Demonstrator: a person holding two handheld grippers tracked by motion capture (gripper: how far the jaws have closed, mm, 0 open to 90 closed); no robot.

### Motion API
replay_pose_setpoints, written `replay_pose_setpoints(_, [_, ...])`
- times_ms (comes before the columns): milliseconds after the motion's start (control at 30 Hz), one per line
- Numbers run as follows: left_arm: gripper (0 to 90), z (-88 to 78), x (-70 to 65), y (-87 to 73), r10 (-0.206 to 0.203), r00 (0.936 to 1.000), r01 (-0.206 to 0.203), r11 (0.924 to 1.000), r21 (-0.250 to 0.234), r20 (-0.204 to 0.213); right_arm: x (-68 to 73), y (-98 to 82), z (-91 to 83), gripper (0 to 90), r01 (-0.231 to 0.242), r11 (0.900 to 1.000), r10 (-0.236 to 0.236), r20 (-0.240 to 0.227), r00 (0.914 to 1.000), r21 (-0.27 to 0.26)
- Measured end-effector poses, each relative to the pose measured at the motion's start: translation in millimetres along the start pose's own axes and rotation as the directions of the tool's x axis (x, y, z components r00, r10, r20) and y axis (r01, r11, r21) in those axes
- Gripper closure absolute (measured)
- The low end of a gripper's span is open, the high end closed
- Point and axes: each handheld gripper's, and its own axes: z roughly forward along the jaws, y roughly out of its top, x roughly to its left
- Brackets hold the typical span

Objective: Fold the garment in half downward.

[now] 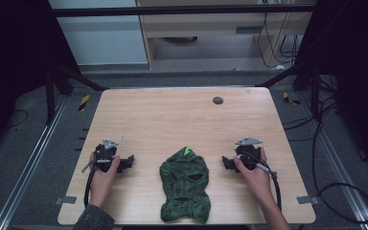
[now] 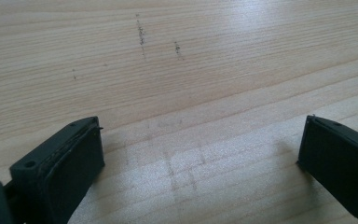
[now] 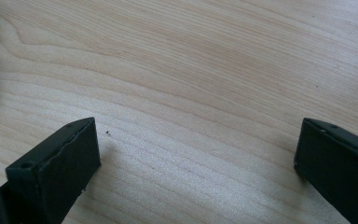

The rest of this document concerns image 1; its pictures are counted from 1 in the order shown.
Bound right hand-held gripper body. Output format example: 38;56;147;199
234;136;264;171

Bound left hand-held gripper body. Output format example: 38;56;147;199
93;137;121;173

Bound person's left hand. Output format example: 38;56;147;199
88;151;122;208

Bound person's right hand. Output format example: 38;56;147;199
232;146;274;205

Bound dark green fleece garment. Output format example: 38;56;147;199
159;146;212;225

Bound black yellow hazard tape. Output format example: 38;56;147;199
282;91;301;106
78;94;91;112

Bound grey tape strip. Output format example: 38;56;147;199
54;195;78;205
296;195;320;206

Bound black metal stand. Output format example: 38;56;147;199
44;60;110;127
255;54;322;123

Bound white cabinet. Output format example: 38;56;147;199
47;0;150;67

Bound dark curtain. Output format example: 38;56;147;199
295;0;368;180
0;0;81;161

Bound light wooden desk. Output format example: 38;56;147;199
135;0;317;69

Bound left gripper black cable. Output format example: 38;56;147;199
80;158;112;209

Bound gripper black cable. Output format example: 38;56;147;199
80;158;112;209
236;151;284;213

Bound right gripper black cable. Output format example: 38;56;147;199
236;151;284;213

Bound aluminium floor rail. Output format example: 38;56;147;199
0;95;69;230
296;91;368;230

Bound black floor cable loop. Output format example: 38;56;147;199
310;121;368;225

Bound black hanging cables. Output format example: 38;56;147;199
256;0;301;69

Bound black horizontal frame bar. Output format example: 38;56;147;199
49;3;316;18

